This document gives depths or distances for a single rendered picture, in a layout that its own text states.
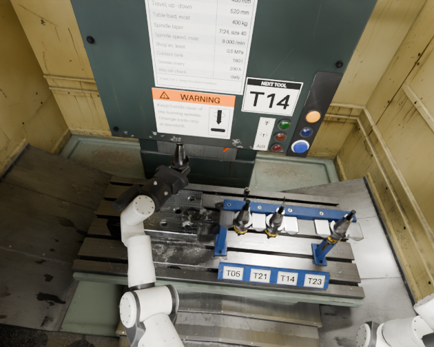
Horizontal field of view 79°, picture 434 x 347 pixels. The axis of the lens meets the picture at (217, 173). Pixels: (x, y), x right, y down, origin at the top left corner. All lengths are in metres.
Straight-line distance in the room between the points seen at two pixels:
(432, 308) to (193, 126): 0.63
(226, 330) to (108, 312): 0.56
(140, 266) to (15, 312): 0.85
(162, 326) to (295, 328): 0.77
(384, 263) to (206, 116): 1.21
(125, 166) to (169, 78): 1.51
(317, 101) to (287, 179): 1.45
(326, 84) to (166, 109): 0.30
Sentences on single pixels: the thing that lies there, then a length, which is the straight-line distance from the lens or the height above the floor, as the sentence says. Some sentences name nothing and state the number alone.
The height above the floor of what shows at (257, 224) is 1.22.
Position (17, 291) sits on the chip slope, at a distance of 1.54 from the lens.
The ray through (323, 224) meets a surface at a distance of 0.99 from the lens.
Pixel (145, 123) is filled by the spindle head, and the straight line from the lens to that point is 0.58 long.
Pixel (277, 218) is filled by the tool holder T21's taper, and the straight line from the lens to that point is 0.88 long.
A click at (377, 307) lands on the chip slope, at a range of 1.46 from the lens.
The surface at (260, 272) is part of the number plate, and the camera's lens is 1.14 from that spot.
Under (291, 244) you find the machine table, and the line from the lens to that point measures 1.28.
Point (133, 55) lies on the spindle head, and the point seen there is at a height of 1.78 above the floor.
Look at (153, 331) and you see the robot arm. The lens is 0.71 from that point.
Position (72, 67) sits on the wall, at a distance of 1.91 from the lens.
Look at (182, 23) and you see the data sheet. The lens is 0.46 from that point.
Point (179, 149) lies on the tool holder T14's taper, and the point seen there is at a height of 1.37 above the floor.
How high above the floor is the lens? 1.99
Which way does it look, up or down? 49 degrees down
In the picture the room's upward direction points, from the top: 6 degrees clockwise
